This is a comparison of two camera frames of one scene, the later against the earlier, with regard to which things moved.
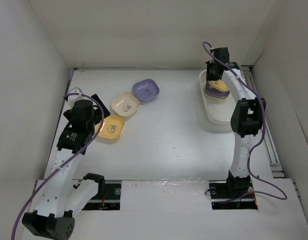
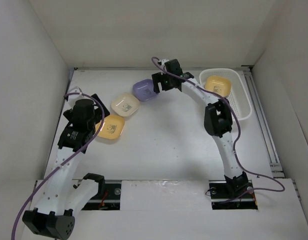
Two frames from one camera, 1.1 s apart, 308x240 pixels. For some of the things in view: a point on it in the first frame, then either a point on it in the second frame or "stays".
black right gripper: [210, 77] to [158, 77]
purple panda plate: [145, 89] stays
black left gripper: [106, 113] stays
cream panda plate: [125, 104] stays
